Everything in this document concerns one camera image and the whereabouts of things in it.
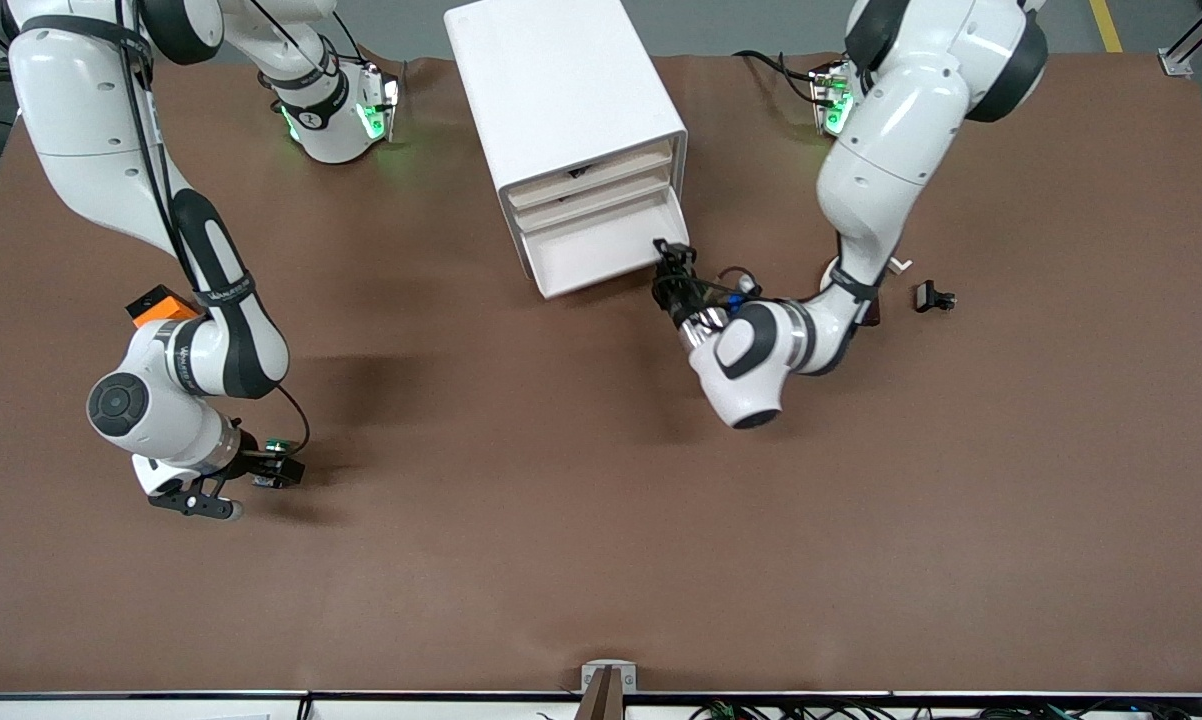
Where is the green push button switch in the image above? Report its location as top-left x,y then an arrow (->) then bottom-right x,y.
252,437 -> 308,490

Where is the orange box with black base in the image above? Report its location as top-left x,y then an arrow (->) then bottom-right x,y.
125,284 -> 203,332

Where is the white curved plastic part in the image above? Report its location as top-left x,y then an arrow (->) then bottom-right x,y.
819,256 -> 912,293

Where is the brown table cover sheet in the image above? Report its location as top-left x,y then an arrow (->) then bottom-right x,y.
0,50 -> 1202,696

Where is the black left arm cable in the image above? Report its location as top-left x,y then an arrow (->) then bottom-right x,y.
709,263 -> 764,307

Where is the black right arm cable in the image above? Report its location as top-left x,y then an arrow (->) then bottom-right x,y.
111,0 -> 313,457

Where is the black arm base cable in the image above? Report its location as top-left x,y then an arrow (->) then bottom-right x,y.
733,48 -> 830,89

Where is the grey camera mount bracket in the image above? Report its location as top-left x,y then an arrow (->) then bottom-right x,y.
580,659 -> 638,720

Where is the black cable tangle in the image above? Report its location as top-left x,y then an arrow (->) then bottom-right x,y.
689,700 -> 1202,720

